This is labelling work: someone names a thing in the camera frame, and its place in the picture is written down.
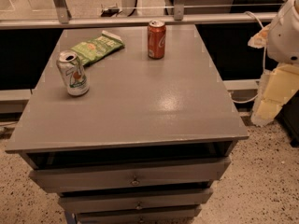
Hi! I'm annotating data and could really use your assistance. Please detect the middle grey drawer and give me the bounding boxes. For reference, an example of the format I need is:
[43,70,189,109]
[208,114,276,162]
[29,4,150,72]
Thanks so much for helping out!
[59,189,213,214]

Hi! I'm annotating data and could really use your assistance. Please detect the red coke can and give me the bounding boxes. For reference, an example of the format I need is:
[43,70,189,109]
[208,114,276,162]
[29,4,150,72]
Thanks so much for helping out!
[148,20,166,59]

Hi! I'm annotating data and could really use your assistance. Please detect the green chip bag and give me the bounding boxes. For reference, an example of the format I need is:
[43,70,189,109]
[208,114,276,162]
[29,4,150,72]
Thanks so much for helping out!
[72,30,125,66]

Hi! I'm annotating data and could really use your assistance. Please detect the grey metal rail frame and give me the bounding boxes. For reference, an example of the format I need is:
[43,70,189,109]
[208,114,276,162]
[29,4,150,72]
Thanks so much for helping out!
[0,0,275,30]

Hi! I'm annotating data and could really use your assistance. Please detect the small black device on floor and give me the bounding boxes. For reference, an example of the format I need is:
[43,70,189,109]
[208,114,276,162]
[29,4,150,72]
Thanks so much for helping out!
[101,5,120,17]

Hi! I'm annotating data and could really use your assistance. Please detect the grey drawer cabinet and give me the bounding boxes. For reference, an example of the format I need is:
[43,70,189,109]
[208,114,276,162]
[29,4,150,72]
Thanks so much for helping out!
[5,24,249,224]

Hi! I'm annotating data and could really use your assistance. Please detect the white green 7up can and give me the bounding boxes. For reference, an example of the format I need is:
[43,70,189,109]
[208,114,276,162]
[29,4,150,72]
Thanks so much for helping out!
[56,50,90,96]

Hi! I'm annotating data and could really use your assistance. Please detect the grey drawer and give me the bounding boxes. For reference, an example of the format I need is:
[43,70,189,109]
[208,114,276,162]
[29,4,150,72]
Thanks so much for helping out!
[59,189,213,214]
[29,157,231,193]
[77,205,201,224]

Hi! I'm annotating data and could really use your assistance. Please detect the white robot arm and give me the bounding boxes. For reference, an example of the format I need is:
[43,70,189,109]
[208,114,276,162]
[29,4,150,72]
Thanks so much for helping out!
[248,0,299,127]

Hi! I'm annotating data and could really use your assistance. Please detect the white cable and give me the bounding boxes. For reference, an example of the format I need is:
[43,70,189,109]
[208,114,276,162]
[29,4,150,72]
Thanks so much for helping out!
[231,10,269,105]

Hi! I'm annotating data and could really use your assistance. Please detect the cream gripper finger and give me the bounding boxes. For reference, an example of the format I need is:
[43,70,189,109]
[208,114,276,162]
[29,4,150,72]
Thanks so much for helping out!
[248,25,270,49]
[250,63,299,127]

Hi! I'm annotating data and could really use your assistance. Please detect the top grey drawer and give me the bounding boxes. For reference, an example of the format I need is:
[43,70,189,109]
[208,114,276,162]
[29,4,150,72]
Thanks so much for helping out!
[29,157,231,193]

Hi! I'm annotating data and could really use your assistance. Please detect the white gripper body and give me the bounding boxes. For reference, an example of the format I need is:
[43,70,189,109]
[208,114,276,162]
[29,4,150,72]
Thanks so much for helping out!
[267,7,299,63]

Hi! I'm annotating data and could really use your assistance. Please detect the bottom grey drawer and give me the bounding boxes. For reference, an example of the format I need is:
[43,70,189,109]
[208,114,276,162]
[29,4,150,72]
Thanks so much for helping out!
[77,205,201,224]

